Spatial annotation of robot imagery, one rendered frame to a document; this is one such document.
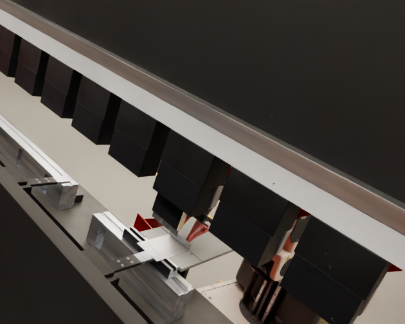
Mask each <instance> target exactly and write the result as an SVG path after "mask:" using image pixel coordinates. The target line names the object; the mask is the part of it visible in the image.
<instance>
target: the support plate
mask: <svg viewBox="0 0 405 324"><path fill-rule="evenodd" d="M196 220H197V219H190V220H188V221H187V222H186V223H185V224H184V225H183V228H182V229H181V230H179V233H178V234H180V236H182V237H183V238H184V239H187V237H188V235H189V233H190V231H191V229H192V227H193V225H194V224H195V222H196ZM162 228H163V229H162ZM162 228H161V227H158V228H153V229H148V230H145V231H141V232H140V233H141V234H142V235H143V236H144V237H146V238H147V239H148V240H150V239H154V238H157V237H161V236H163V235H168V233H167V232H169V233H170V231H169V230H168V229H166V228H165V227H164V226H162ZM164 229H165V230H166V231H167V232H166V231H165V230H164ZM190 243H191V247H190V251H191V252H192V253H193V254H195V255H196V256H197V257H198V258H197V257H196V256H195V255H191V254H192V253H191V252H189V251H187V252H184V253H181V254H178V255H175V256H171V257H169V259H171V261H173V262H174V263H175V264H176V265H177V266H178V267H179V268H178V270H180V272H182V271H185V270H187V269H190V268H192V267H195V266H198V265H200V264H203V263H205V262H208V261H210V260H213V259H215V258H218V257H221V256H223V255H226V254H228V253H231V252H233V251H234V250H232V249H231V248H230V247H228V246H227V245H226V244H225V243H223V242H222V241H221V240H219V239H218V238H217V237H216V236H214V235H213V234H211V233H210V232H209V231H208V232H206V233H204V234H202V235H200V236H198V237H196V238H195V239H193V240H192V241H191V242H190ZM199 258H200V259H201V260H202V261H200V260H199Z"/></svg>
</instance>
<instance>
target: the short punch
mask: <svg viewBox="0 0 405 324"><path fill-rule="evenodd" d="M152 211H153V214H152V217H153V218H155V219H156V220H157V221H158V222H159V223H161V224H162V225H163V226H164V227H165V228H166V229H168V230H169V231H170V232H171V233H173V234H174V235H175V236H177V235H178V233H179V230H181V229H182V228H183V224H184V222H185V219H186V216H187V214H186V213H184V212H183V211H181V210H180V209H179V208H178V207H177V206H175V205H174V204H172V203H171V202H170V201H169V200H167V199H166V198H164V197H163V196H162V195H161V194H160V193H157V195H156V199H155V201H154V205H153V207H152Z"/></svg>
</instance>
